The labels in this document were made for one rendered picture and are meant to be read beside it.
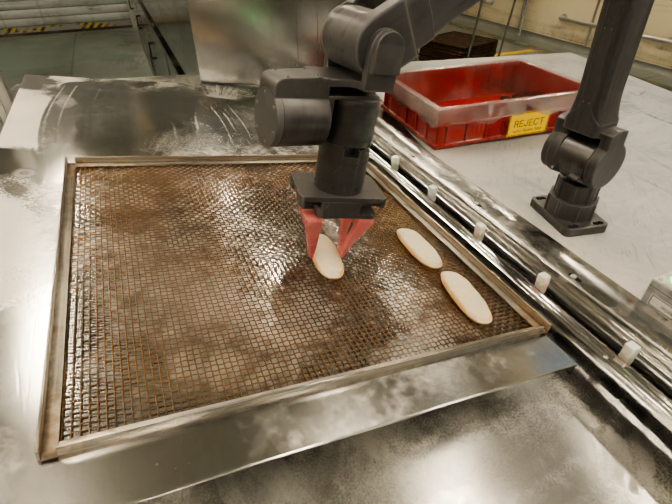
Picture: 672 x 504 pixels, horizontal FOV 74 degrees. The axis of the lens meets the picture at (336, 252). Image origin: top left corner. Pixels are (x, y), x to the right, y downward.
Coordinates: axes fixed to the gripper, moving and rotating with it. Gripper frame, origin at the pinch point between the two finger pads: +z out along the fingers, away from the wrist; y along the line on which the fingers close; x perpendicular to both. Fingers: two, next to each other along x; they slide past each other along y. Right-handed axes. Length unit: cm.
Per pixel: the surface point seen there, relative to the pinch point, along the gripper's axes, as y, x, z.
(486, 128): 52, 48, -3
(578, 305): 33.8, -9.9, 2.8
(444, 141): 41, 47, 1
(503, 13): 391, 560, -10
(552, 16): 403, 476, -19
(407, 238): 12.8, 3.0, 0.2
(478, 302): 16.1, -11.2, 0.1
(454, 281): 15.0, -7.2, 0.1
